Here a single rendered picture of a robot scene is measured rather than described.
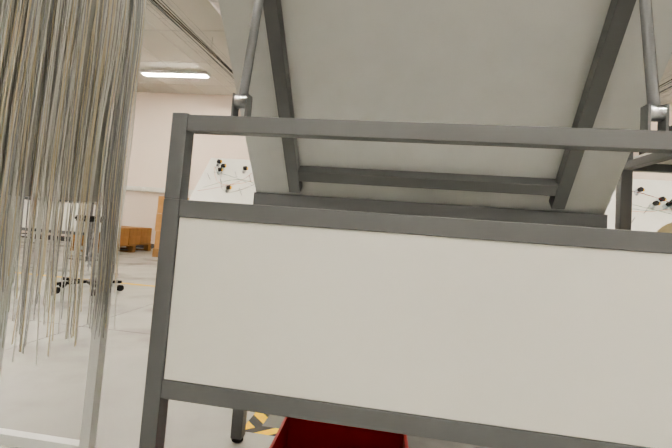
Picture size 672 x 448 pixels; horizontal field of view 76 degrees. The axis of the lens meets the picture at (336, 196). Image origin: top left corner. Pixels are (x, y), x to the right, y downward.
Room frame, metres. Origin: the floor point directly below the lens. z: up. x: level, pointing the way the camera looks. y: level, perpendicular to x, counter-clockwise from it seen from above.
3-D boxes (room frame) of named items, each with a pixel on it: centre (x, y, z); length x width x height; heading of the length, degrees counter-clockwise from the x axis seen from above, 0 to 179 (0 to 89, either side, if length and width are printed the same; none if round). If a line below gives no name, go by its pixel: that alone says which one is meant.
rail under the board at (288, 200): (1.50, -0.29, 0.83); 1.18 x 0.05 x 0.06; 81
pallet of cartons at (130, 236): (8.02, 4.00, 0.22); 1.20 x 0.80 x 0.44; 175
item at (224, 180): (6.16, 1.42, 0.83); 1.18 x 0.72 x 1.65; 81
